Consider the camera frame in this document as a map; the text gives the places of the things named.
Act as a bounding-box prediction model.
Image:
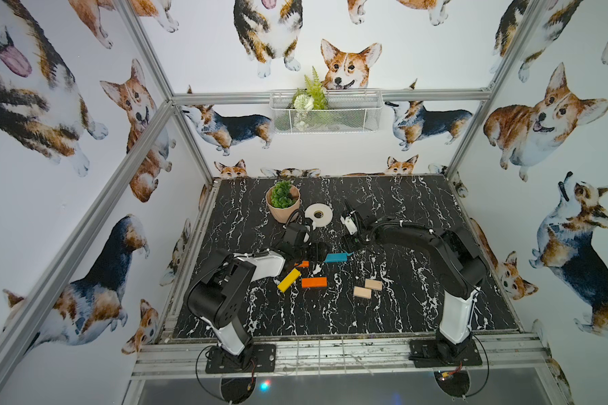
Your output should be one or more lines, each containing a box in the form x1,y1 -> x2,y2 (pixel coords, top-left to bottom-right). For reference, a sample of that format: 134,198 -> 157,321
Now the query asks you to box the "left natural wood block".
353,286 -> 373,300

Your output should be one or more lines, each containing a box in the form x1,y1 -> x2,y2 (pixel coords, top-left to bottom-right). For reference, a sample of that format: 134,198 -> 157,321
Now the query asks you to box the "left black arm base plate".
205,344 -> 276,374

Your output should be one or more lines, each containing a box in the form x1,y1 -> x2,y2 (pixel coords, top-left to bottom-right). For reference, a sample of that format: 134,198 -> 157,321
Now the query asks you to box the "white wire wall basket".
270,89 -> 384,133

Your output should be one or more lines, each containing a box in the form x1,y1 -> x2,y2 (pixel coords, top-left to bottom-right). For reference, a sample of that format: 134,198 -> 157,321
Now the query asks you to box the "lower orange rectangular block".
302,277 -> 328,289

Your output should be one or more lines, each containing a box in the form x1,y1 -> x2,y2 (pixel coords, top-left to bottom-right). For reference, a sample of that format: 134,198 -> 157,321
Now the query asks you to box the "yellow rectangular block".
277,268 -> 302,294

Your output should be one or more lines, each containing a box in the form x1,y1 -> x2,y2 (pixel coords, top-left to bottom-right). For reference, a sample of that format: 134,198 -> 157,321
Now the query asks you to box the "blue rectangular block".
324,252 -> 351,263

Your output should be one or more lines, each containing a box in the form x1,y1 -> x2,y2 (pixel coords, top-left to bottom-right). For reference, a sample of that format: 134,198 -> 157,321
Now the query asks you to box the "natural wood block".
353,286 -> 373,300
365,279 -> 383,291

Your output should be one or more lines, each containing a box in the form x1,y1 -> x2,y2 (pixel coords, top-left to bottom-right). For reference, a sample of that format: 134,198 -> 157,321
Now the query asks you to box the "white tape roll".
305,204 -> 333,229

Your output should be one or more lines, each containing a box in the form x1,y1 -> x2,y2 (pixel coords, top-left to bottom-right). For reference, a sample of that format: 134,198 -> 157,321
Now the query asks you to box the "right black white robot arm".
340,200 -> 488,367

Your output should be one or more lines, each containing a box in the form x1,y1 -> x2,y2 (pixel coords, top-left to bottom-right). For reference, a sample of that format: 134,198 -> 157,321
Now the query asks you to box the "green fern with white flower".
289,67 -> 331,132

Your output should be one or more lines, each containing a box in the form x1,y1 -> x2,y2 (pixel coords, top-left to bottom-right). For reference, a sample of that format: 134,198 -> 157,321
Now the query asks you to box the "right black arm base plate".
409,339 -> 483,368

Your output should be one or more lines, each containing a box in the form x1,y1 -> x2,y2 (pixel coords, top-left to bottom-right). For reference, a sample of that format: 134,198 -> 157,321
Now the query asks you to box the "terracotta pot with green plant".
266,181 -> 301,224

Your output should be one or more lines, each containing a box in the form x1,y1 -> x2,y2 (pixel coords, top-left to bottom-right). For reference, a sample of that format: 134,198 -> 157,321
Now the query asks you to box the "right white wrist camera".
340,215 -> 358,235

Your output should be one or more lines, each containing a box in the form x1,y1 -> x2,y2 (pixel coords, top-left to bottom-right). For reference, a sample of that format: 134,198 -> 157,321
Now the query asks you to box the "right natural wood block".
365,279 -> 383,291

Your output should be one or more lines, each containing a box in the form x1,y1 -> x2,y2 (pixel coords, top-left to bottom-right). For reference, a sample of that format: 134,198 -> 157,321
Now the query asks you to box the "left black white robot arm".
184,219 -> 315,360

